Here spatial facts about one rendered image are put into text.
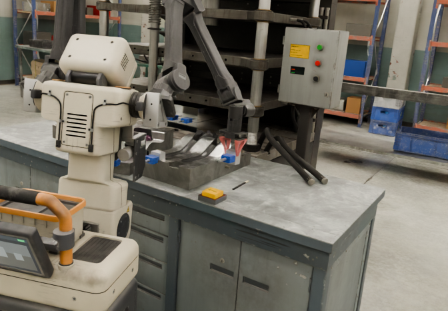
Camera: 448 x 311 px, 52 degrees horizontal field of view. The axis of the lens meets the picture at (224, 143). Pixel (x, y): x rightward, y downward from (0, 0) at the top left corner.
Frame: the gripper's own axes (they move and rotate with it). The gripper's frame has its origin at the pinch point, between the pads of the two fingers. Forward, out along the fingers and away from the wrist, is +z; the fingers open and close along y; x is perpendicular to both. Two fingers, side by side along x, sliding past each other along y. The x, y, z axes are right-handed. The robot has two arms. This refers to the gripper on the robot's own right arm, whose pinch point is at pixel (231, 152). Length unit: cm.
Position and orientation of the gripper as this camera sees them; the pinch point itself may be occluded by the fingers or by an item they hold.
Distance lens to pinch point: 187.2
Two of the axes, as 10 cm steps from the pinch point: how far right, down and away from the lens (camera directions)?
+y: -8.3, -1.9, 5.2
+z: -0.8, 9.7, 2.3
